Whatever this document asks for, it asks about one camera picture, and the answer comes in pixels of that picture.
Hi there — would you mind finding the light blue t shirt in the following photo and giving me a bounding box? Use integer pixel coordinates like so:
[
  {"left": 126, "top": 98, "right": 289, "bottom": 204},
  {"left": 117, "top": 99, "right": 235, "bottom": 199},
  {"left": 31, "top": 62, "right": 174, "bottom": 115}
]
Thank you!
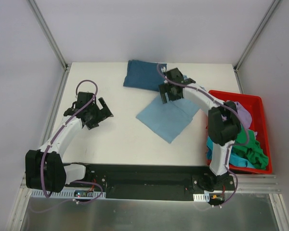
[{"left": 136, "top": 96, "right": 200, "bottom": 143}]

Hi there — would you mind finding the white cable duct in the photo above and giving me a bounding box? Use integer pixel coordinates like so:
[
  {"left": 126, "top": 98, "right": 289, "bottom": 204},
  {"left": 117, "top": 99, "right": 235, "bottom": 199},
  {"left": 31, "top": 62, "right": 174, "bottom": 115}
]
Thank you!
[
  {"left": 193, "top": 193, "right": 210, "bottom": 202},
  {"left": 31, "top": 189, "right": 106, "bottom": 200}
]

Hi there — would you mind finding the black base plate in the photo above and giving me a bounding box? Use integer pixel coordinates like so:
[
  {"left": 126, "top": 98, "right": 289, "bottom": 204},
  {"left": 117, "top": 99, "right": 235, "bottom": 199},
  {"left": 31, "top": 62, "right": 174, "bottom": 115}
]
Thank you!
[{"left": 70, "top": 164, "right": 235, "bottom": 201}]

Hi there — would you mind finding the green t shirt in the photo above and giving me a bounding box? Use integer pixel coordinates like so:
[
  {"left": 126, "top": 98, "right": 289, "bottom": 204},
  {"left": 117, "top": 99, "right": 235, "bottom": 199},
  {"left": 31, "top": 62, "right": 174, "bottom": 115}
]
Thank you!
[{"left": 232, "top": 129, "right": 269, "bottom": 170}]

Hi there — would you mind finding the right white cable duct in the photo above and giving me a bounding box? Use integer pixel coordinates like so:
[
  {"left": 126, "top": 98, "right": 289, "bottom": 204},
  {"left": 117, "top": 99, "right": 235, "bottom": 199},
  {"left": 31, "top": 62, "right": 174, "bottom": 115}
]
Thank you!
[{"left": 193, "top": 193, "right": 210, "bottom": 202}]

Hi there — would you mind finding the folded navy blue t shirt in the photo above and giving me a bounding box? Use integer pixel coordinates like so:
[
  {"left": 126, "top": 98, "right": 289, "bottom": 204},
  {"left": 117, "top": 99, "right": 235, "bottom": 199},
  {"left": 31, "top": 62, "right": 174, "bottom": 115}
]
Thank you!
[{"left": 123, "top": 60, "right": 167, "bottom": 92}]

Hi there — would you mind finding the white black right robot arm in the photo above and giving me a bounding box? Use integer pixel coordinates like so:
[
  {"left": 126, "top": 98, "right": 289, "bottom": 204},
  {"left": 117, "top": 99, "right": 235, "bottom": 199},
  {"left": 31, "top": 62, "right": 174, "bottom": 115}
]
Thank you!
[{"left": 157, "top": 65, "right": 241, "bottom": 190}]

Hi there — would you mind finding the left white cable duct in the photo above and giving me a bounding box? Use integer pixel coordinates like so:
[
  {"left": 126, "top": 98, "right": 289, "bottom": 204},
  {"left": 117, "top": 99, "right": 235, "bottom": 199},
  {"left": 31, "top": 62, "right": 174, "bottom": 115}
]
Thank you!
[{"left": 31, "top": 189, "right": 106, "bottom": 200}]

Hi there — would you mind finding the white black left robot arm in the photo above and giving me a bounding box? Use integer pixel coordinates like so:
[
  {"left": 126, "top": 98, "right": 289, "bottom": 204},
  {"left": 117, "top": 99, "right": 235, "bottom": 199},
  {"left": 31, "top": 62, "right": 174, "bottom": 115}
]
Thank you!
[{"left": 25, "top": 92, "right": 113, "bottom": 193}]

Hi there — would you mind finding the aluminium frame post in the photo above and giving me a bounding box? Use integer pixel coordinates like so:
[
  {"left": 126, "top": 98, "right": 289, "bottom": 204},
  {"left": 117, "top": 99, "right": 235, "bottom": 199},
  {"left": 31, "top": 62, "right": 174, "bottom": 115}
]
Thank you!
[
  {"left": 26, "top": 0, "right": 68, "bottom": 70},
  {"left": 234, "top": 0, "right": 283, "bottom": 73}
]

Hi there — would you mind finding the right aluminium frame post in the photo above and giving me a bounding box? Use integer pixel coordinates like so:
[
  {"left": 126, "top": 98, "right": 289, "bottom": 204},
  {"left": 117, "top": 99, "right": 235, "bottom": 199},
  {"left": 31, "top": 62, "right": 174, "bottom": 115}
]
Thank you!
[{"left": 234, "top": 0, "right": 283, "bottom": 73}]

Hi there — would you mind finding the red plastic bin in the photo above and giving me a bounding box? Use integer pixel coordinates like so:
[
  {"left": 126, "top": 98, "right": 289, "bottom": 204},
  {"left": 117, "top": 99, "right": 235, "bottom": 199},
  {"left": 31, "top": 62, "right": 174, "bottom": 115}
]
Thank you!
[{"left": 209, "top": 90, "right": 273, "bottom": 174}]

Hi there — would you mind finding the teal t shirt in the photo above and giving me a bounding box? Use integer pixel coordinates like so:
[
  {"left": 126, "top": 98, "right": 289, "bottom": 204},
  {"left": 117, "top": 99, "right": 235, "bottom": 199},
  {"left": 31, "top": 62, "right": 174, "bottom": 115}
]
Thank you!
[{"left": 206, "top": 137, "right": 255, "bottom": 169}]

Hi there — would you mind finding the left aluminium frame post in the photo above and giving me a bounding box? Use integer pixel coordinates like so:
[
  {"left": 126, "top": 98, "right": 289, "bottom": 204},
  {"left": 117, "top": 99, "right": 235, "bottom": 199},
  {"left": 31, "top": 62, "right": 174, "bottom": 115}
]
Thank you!
[{"left": 26, "top": 0, "right": 68, "bottom": 70}]

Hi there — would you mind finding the lilac t shirt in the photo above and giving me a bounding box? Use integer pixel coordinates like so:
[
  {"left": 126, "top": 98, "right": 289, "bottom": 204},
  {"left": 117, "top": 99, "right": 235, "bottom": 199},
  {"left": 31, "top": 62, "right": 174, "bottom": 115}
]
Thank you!
[{"left": 234, "top": 101, "right": 252, "bottom": 129}]

